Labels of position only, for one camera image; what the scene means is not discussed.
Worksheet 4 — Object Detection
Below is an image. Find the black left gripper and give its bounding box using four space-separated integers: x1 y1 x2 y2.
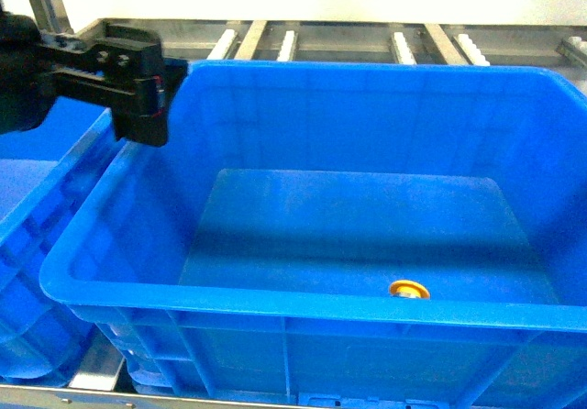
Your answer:
36 22 189 148

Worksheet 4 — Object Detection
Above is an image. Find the yellow mushroom push button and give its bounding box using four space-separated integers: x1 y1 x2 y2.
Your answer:
389 280 431 300

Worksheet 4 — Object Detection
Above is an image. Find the left blue plastic bin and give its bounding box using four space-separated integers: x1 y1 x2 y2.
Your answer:
1 97 125 386

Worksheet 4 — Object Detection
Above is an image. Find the large blue plastic bin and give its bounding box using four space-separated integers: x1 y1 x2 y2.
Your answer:
39 61 586 408

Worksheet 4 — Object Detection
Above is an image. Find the metal roller rack frame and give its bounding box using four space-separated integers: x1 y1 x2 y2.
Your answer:
1 18 586 408

